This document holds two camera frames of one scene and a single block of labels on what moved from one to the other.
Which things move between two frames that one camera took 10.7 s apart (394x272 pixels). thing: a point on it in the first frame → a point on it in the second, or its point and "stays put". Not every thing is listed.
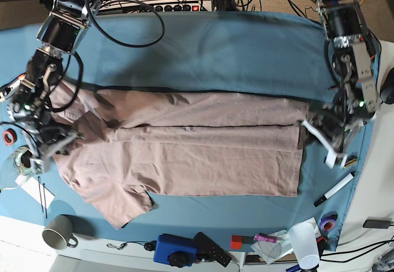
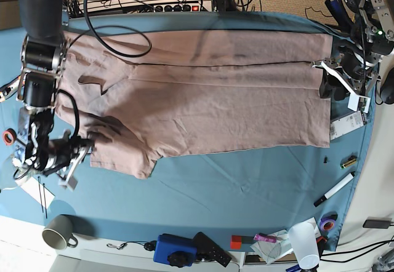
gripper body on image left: x=42 y=140 → x=68 y=154
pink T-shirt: x=128 y=141 → x=139 y=95
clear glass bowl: x=18 y=161 stays put
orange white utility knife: x=8 y=89 stays put
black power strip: x=188 y=7 stays put
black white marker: x=345 y=181 stays put
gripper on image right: x=332 y=127 → x=350 y=77
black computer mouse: x=387 y=90 stays put
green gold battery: x=351 y=160 stays put
